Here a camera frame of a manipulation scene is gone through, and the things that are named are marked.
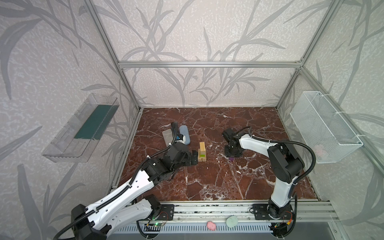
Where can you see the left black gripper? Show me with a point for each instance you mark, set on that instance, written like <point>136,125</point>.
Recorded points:
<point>193,157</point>

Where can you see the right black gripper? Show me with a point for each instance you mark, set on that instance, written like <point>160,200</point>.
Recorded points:
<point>232,150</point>

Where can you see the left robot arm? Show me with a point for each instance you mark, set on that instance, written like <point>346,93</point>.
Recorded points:
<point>127,193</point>

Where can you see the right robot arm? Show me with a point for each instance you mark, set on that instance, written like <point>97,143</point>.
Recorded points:
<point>285,161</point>

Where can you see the grey sponge block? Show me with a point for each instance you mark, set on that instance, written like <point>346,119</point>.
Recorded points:
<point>168,136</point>

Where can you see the grey blue oval case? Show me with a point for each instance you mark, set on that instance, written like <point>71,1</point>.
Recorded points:
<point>184,130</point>

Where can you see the green putty blob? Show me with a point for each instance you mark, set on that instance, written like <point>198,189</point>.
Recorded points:
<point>232,221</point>

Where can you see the pink putty blob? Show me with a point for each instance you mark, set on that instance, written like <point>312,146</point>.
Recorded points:
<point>211,226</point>

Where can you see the pink object in basket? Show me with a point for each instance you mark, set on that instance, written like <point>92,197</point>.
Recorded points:
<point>320,151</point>

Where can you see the green sheet in bin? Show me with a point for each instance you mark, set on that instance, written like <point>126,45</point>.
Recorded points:
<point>97,122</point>

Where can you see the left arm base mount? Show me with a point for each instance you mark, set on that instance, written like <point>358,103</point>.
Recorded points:
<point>164,213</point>

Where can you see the aluminium front rail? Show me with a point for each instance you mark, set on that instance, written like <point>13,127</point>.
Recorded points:
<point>204,211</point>

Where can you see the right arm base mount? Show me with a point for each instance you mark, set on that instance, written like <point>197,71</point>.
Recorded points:
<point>264,211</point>

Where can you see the white wire basket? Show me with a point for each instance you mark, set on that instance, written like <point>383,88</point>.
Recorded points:
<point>320,123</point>

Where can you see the clear plastic wall bin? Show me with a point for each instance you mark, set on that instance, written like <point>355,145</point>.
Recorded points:
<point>77,140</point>

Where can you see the aluminium cage frame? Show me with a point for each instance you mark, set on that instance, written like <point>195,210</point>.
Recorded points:
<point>340,43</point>

